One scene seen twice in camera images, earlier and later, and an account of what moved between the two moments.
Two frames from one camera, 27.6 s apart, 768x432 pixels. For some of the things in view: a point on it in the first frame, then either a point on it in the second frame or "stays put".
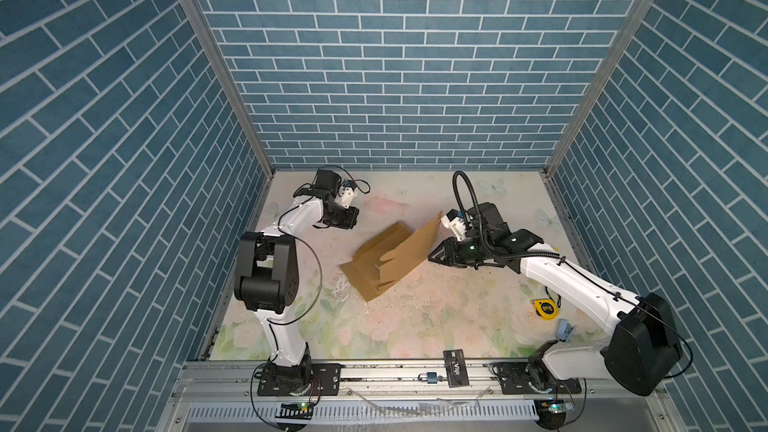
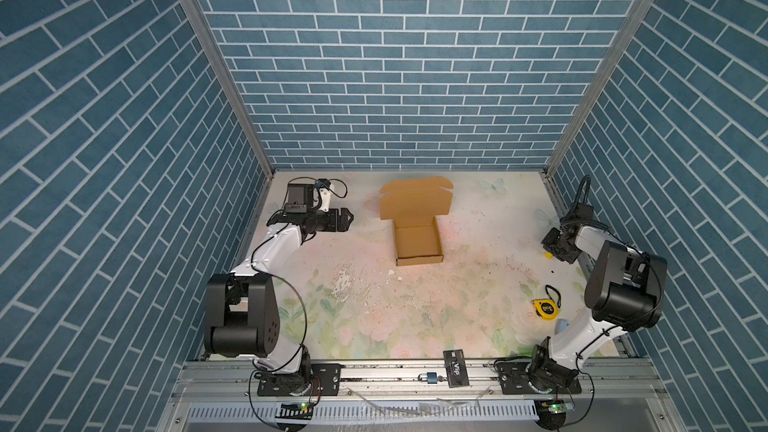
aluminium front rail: x=238 y=381 stays put
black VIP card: x=456 y=370 stays put
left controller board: x=296 y=411 stays put
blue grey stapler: x=564 y=329 stays put
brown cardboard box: x=390 y=257 → x=414 y=204
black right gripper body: x=473 y=249 → x=552 y=242
